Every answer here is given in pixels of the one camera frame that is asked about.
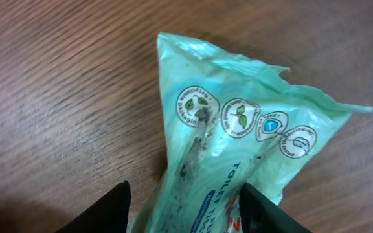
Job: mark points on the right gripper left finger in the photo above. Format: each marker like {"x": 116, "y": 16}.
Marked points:
{"x": 108, "y": 215}

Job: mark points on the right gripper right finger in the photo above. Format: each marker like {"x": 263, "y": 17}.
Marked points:
{"x": 260, "y": 215}

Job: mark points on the teal wet wipes pack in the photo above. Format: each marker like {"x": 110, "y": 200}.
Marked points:
{"x": 230, "y": 120}

